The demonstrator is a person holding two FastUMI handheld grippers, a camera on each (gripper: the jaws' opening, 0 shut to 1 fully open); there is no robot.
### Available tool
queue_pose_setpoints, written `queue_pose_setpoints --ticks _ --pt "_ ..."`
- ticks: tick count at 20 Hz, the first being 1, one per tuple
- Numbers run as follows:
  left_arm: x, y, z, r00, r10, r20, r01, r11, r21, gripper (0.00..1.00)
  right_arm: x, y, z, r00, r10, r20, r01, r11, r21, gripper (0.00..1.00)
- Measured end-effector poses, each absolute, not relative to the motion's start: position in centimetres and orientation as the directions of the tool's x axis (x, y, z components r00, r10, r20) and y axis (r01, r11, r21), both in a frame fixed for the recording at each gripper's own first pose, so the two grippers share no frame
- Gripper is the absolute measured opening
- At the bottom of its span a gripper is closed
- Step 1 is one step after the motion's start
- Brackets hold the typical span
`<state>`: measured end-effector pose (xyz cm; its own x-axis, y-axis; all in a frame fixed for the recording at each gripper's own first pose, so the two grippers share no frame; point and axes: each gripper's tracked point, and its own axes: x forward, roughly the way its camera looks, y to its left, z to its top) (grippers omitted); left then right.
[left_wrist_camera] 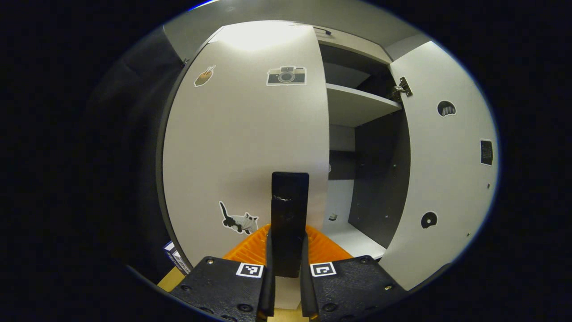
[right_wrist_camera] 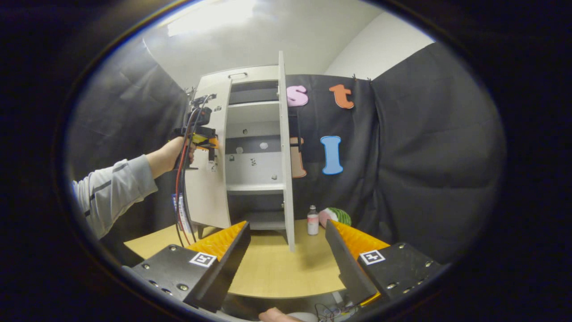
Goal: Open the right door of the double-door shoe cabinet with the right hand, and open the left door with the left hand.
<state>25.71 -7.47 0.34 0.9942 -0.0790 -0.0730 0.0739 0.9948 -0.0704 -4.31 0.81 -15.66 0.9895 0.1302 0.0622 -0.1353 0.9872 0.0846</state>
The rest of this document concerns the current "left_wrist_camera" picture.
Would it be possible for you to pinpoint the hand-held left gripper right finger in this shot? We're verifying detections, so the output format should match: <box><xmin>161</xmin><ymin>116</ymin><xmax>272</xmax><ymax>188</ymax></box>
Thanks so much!
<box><xmin>299</xmin><ymin>225</ymin><xmax>408</xmax><ymax>322</ymax></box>

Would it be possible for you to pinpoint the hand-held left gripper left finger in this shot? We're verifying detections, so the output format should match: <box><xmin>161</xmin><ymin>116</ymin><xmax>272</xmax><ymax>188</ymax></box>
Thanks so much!
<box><xmin>170</xmin><ymin>224</ymin><xmax>276</xmax><ymax>322</ymax></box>

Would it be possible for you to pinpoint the black door handle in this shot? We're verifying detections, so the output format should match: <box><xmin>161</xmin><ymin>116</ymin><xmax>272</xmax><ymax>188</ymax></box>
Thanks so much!
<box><xmin>271</xmin><ymin>172</ymin><xmax>310</xmax><ymax>278</ymax></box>

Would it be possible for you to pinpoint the white double-door shoe cabinet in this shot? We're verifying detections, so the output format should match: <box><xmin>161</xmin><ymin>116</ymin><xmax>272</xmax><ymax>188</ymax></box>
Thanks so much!
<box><xmin>156</xmin><ymin>25</ymin><xmax>412</xmax><ymax>273</ymax></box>

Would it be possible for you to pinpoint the headphone sticker shoe cabinet door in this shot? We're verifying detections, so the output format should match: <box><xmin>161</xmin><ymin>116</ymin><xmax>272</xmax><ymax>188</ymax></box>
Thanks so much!
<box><xmin>379</xmin><ymin>41</ymin><xmax>499</xmax><ymax>291</ymax></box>

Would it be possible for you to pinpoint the camera sticker shoe cabinet door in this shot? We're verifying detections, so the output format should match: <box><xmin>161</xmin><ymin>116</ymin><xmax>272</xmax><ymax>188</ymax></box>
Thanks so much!
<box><xmin>162</xmin><ymin>20</ymin><xmax>330</xmax><ymax>309</ymax></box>

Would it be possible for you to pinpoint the metal door hinge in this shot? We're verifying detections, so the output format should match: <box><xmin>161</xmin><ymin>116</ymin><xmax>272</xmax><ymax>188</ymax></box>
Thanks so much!
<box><xmin>390</xmin><ymin>77</ymin><xmax>413</xmax><ymax>102</ymax></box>

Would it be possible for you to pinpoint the white cabinet drawer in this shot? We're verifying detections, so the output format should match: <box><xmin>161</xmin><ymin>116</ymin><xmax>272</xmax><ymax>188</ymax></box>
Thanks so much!
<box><xmin>290</xmin><ymin>21</ymin><xmax>394</xmax><ymax>65</ymax></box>

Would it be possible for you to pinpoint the dark blue book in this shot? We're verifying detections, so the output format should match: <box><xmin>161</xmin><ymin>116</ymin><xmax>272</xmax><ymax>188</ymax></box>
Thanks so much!
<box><xmin>163</xmin><ymin>241</ymin><xmax>184</xmax><ymax>269</ymax></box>

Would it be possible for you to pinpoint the black backdrop cloth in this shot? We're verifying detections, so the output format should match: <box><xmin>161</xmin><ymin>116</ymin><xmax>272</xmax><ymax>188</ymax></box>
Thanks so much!
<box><xmin>85</xmin><ymin>27</ymin><xmax>188</xmax><ymax>287</ymax></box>

